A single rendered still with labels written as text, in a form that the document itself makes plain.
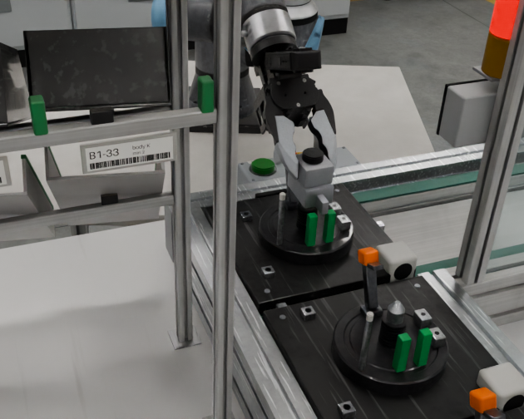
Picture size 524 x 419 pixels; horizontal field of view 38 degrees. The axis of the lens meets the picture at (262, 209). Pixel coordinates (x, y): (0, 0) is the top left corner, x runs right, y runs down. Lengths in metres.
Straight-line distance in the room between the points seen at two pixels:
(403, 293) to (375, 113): 0.78
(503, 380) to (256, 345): 0.30
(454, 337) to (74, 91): 0.56
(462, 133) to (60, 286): 0.65
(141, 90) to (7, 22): 3.35
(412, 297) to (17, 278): 0.61
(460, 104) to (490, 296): 0.32
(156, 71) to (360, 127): 1.00
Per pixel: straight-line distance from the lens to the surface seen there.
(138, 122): 0.69
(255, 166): 1.29
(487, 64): 0.97
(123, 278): 1.22
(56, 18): 4.08
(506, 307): 1.19
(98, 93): 0.73
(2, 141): 0.68
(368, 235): 1.14
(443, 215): 1.32
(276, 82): 1.09
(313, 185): 1.05
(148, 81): 0.73
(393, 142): 1.64
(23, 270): 1.27
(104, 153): 0.70
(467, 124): 0.98
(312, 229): 1.06
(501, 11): 0.95
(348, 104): 1.78
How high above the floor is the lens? 1.63
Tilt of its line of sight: 34 degrees down
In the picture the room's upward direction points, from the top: 3 degrees clockwise
